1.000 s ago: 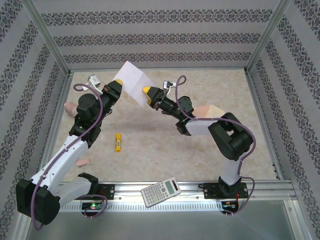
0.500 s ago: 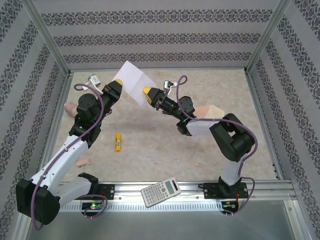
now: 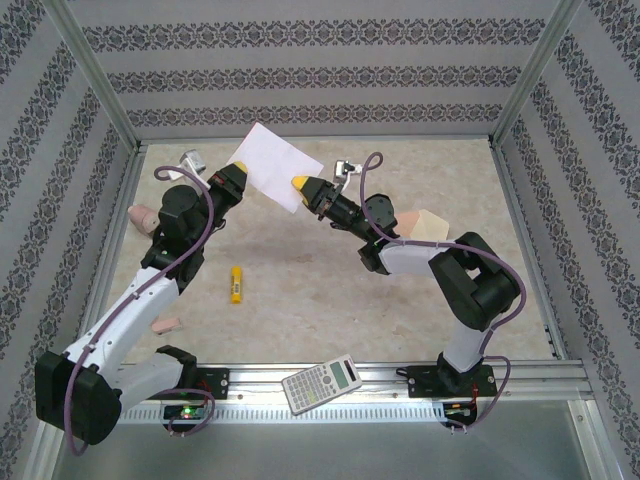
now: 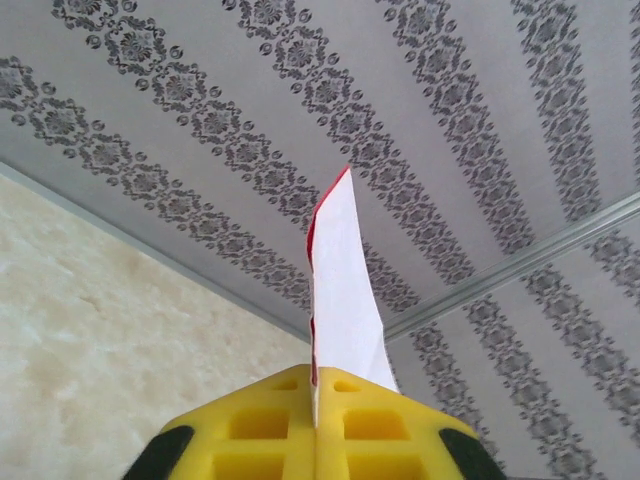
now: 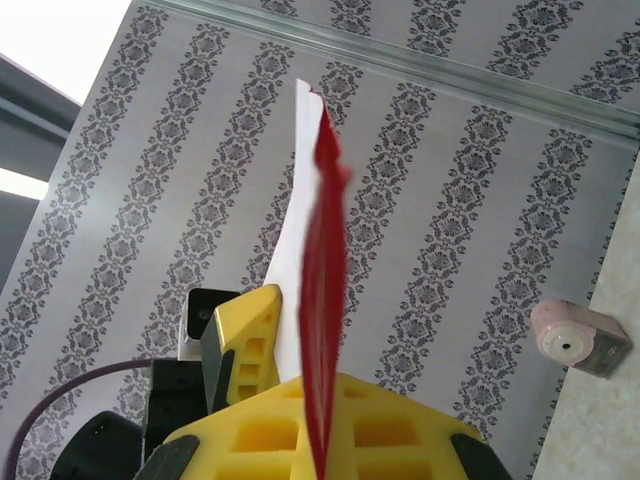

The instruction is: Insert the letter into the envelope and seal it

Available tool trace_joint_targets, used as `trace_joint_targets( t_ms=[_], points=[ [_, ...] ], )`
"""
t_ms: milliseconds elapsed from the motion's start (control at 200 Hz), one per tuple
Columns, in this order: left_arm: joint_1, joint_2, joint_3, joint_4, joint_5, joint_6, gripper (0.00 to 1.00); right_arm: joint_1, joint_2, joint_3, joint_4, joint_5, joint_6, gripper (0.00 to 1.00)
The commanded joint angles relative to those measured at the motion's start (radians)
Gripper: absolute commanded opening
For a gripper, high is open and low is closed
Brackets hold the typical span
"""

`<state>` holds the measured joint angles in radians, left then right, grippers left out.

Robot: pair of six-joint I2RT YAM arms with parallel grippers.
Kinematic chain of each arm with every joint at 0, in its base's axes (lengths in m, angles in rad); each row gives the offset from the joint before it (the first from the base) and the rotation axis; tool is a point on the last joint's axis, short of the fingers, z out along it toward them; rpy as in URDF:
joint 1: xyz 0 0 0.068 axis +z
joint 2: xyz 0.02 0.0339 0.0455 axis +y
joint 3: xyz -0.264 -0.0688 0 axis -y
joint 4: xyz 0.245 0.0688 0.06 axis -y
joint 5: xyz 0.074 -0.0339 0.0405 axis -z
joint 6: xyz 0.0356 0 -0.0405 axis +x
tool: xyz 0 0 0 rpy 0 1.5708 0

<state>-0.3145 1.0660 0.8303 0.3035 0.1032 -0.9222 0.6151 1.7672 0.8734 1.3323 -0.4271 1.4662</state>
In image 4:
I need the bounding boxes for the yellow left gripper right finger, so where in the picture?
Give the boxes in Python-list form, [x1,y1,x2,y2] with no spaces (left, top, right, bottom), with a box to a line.
[317,366,507,480]

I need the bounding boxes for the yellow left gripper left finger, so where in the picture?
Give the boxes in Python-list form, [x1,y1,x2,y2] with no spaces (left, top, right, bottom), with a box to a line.
[122,364,319,480]

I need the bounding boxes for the red and white letter card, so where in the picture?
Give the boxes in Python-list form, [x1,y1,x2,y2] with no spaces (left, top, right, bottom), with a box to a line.
[304,164,401,432]

